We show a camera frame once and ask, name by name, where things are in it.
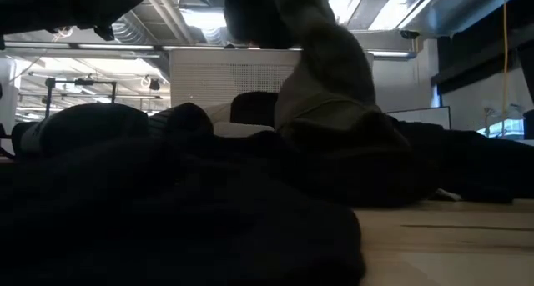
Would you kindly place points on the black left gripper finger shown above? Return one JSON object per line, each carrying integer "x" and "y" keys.
{"x": 123, "y": 4}

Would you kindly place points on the large black knit garment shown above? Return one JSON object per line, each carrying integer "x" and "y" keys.
{"x": 167, "y": 236}

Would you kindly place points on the long ceiling light tube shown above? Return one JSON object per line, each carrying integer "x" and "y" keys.
{"x": 83, "y": 46}

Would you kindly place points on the white plastic laundry basket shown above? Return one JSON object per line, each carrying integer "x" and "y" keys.
{"x": 200, "y": 77}

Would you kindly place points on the silver ventilation duct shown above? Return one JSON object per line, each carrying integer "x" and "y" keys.
{"x": 125, "y": 27}

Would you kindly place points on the black stand frame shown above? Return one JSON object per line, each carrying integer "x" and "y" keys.
{"x": 81, "y": 82}

